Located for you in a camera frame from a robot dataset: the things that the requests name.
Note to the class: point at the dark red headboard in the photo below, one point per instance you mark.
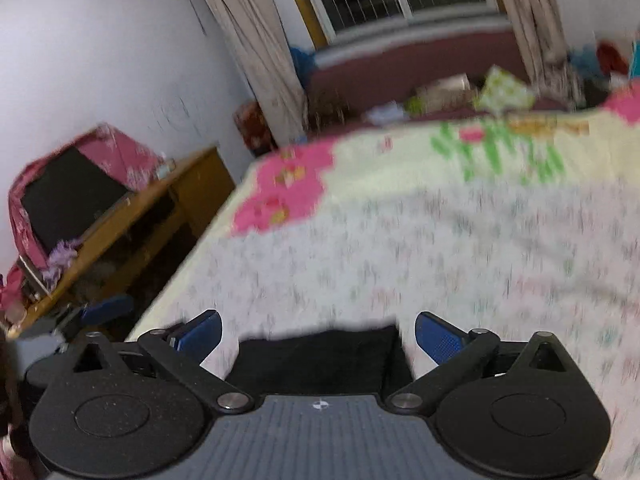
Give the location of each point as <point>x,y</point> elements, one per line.
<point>340,93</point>

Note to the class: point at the green patterned pillow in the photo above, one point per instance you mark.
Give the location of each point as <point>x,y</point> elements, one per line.
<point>502,92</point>

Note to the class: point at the floral bed sheet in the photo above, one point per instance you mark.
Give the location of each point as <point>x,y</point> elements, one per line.
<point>517,224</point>

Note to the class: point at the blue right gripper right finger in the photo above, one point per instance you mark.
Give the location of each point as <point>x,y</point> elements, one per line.
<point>460,358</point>

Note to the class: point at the black monitor with pink cover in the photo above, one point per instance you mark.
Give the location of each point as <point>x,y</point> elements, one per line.
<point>58,197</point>

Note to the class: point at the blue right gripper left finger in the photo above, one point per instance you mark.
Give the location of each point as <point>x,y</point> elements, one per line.
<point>178,354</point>

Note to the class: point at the black pants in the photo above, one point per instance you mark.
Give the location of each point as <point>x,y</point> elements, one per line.
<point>329,363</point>

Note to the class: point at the beige curtain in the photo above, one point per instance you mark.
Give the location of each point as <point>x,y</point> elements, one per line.
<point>257,40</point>

